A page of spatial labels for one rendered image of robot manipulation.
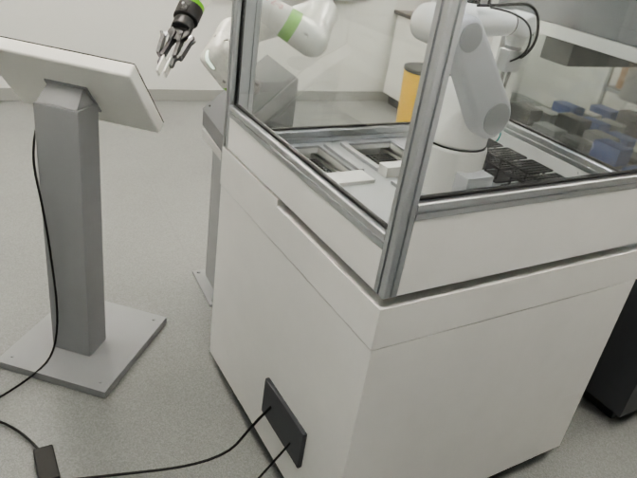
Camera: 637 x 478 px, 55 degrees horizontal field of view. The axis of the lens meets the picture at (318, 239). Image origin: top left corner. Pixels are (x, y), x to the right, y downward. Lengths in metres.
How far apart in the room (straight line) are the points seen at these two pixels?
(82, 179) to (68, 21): 3.31
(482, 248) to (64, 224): 1.43
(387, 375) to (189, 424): 0.99
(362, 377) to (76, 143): 1.19
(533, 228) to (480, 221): 0.20
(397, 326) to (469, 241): 0.26
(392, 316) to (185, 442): 1.10
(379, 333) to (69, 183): 1.22
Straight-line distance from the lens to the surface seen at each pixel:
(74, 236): 2.29
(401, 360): 1.55
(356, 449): 1.70
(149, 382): 2.50
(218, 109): 2.69
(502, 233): 1.53
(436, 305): 1.50
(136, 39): 5.49
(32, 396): 2.50
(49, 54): 2.09
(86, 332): 2.50
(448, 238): 1.40
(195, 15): 2.34
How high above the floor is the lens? 1.69
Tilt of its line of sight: 28 degrees down
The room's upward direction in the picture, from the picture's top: 9 degrees clockwise
